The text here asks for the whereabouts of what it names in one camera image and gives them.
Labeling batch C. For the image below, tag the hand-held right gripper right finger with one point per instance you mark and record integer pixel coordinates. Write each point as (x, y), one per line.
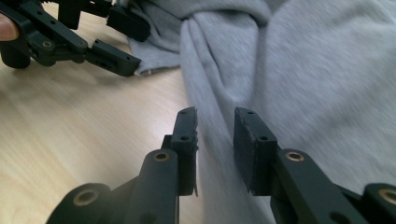
(253, 152)

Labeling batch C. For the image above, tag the grey shorts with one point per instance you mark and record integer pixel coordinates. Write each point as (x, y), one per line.
(295, 77)

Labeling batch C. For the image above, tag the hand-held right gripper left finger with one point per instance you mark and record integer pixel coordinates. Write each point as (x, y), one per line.
(185, 149)

